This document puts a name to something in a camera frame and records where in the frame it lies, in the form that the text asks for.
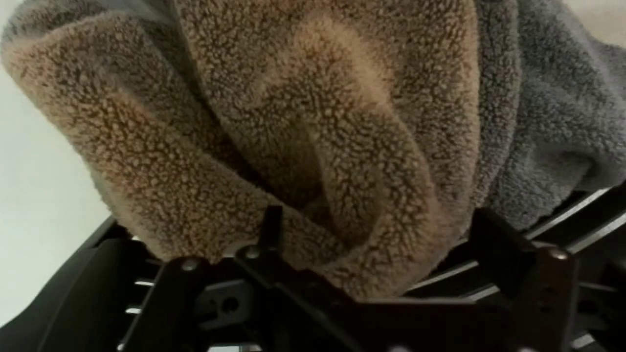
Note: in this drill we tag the black mesh office chair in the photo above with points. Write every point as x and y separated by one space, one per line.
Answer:
78 295

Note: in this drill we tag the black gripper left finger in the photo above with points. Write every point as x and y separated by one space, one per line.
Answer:
270 228

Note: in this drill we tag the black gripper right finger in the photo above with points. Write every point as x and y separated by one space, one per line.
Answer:
528 275

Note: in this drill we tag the grey brown fleece towel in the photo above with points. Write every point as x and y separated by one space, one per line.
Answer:
293 119

